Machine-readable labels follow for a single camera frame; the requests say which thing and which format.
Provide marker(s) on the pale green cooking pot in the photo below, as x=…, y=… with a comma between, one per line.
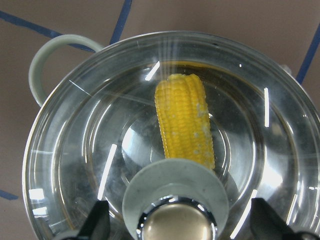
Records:
x=37, y=64

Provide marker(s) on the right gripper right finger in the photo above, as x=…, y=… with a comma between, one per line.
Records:
x=265, y=223

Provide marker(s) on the yellow corn cob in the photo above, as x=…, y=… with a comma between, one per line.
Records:
x=183, y=118

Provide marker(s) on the glass pot lid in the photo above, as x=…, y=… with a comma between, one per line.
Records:
x=99, y=127

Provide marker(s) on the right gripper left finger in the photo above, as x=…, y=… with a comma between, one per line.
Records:
x=97, y=225

